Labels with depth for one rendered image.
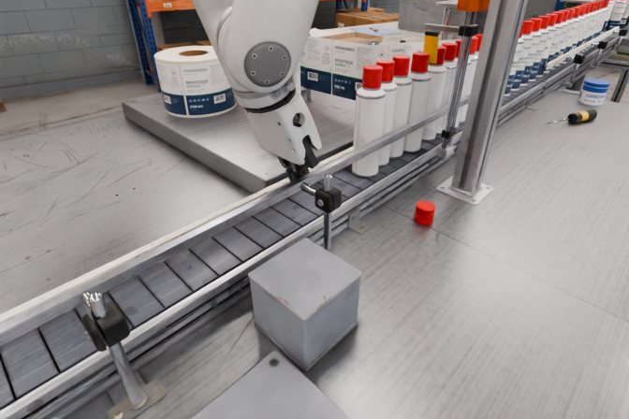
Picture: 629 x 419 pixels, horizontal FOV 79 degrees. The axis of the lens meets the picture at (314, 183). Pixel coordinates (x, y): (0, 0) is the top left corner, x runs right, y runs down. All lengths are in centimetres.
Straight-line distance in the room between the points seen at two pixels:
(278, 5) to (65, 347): 42
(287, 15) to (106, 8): 467
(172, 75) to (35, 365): 73
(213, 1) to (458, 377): 49
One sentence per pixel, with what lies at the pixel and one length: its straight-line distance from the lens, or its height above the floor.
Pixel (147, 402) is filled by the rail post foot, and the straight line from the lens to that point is 51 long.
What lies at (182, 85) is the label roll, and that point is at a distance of 106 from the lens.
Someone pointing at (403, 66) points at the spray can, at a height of 107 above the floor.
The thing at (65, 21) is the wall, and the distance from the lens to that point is 499.
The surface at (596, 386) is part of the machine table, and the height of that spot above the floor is 83.
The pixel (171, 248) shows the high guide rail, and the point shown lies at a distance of 47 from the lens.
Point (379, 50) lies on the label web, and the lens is 100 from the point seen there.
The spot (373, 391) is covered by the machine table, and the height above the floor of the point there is 83.
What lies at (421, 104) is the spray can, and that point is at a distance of 82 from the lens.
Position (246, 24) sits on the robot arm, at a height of 119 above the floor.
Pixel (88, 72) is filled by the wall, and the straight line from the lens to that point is 508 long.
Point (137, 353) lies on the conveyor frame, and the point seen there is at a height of 85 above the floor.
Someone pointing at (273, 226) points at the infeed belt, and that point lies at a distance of 61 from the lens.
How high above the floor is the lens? 125
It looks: 31 degrees down
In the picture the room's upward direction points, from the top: straight up
